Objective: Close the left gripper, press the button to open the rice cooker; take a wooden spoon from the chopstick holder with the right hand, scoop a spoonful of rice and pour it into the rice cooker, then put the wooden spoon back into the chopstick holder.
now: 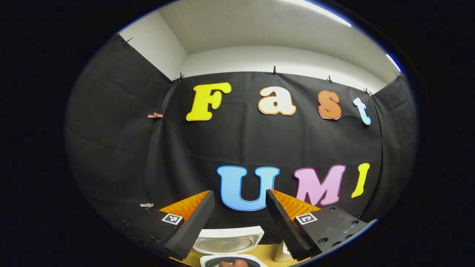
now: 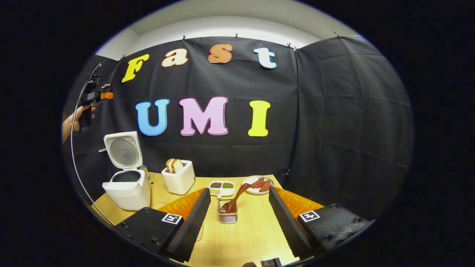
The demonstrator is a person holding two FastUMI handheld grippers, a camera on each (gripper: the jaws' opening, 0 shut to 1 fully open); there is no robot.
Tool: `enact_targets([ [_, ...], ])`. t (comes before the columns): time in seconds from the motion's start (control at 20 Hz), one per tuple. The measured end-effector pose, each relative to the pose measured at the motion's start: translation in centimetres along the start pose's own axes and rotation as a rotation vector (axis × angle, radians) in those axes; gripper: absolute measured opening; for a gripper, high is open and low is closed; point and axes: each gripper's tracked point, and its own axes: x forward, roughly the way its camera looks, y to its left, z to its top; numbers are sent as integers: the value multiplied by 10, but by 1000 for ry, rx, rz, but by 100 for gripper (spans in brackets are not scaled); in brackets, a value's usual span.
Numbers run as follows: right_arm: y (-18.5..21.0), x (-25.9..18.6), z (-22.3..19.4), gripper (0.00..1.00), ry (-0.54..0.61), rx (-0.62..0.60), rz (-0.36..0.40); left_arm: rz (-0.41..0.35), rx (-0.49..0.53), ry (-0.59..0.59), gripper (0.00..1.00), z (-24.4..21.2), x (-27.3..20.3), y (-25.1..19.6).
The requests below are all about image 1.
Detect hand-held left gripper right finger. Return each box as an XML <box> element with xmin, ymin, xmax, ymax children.
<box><xmin>265</xmin><ymin>188</ymin><xmax>378</xmax><ymax>261</ymax></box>

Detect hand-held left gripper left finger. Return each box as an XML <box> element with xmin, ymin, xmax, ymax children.
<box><xmin>117</xmin><ymin>190</ymin><xmax>216</xmax><ymax>261</ymax></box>

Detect white rice cooker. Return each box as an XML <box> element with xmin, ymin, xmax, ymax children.
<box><xmin>193</xmin><ymin>226</ymin><xmax>268</xmax><ymax>267</ymax></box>

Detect white toaster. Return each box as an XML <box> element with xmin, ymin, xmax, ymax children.
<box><xmin>274</xmin><ymin>240</ymin><xmax>294</xmax><ymax>262</ymax></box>

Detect black backdrop cloth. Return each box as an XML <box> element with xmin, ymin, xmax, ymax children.
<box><xmin>65</xmin><ymin>33</ymin><xmax>418</xmax><ymax>241</ymax></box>

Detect short ceiling light strip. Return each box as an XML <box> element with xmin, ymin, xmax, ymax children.
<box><xmin>386</xmin><ymin>53</ymin><xmax>402</xmax><ymax>73</ymax></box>

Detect long ceiling light strip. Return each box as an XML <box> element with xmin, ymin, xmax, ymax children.
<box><xmin>293</xmin><ymin>0</ymin><xmax>351</xmax><ymax>28</ymax></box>

